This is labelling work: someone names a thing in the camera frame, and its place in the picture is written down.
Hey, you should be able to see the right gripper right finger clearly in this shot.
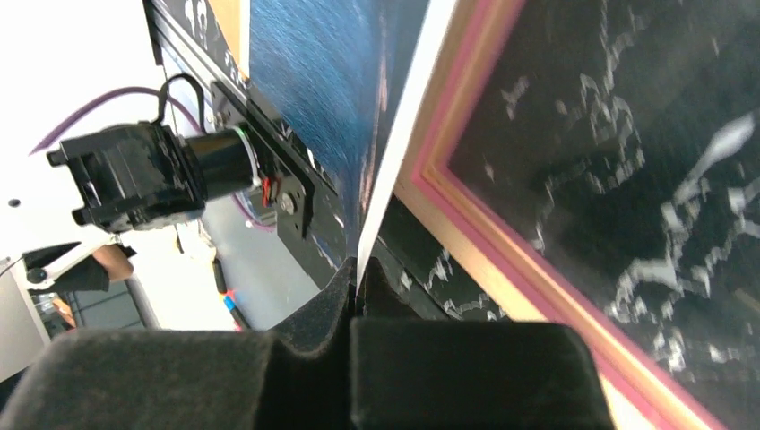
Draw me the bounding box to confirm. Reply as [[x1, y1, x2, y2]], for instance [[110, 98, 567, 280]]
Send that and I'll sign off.
[[350, 259, 614, 429]]

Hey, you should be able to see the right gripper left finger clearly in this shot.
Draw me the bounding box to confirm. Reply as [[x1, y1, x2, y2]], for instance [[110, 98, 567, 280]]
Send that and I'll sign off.
[[1, 258, 356, 429]]

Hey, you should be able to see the pink wooden picture frame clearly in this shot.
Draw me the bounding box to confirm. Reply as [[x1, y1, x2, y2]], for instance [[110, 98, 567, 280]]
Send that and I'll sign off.
[[394, 1, 721, 429]]

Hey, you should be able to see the landscape photo print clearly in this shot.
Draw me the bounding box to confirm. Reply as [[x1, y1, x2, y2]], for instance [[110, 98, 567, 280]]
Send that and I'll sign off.
[[249, 1, 456, 278]]

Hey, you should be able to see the brown cardboard backing board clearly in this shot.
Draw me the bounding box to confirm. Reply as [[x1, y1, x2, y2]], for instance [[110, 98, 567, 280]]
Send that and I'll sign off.
[[209, 0, 251, 80]]

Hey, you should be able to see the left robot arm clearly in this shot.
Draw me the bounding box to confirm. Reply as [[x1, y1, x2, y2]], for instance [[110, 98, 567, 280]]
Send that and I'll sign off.
[[47, 122, 258, 234]]

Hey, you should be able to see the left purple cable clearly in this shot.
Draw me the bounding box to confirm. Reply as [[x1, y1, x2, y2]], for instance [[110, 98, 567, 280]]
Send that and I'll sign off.
[[30, 72, 281, 234]]

